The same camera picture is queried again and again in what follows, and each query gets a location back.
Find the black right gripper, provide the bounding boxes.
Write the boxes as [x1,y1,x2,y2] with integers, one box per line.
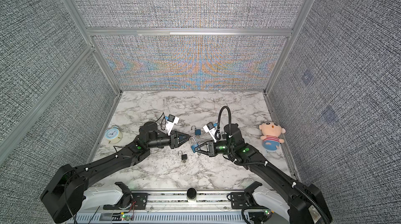
[195,139,236,158]

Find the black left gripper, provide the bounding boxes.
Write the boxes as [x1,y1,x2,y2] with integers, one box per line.
[148,130,191,150]

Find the blue padlock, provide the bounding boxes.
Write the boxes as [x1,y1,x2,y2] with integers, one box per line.
[191,125,202,136]
[189,137,199,153]

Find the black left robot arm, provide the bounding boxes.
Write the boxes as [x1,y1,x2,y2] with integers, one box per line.
[40,122,191,224]

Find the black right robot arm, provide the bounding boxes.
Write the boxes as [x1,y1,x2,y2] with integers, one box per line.
[194,124,333,224]

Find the small black padlock front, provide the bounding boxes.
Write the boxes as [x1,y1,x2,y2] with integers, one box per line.
[178,151,188,163]

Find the pink plush doll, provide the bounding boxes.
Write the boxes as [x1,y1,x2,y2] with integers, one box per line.
[259,122,286,152]

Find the small blue alarm clock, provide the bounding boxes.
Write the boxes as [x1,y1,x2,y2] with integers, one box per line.
[104,126,123,144]

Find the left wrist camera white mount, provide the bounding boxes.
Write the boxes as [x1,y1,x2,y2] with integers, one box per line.
[165,114,179,136]

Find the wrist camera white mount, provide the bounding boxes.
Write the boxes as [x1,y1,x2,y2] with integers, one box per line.
[203,122,217,143]
[165,114,179,136]

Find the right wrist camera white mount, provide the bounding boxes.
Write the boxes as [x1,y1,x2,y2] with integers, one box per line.
[203,122,217,143]

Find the black knob on rail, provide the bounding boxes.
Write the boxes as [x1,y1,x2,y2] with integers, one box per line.
[187,187,197,202]

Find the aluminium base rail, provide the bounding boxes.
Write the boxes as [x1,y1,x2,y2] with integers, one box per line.
[56,189,320,224]

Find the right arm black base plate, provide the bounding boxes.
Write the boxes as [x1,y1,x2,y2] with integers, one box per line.
[226,192,275,210]

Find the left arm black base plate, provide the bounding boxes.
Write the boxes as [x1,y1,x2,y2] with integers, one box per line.
[103,193,148,211]

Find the black corrugated cable conduit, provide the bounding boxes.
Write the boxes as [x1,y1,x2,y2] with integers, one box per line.
[217,105,330,224]

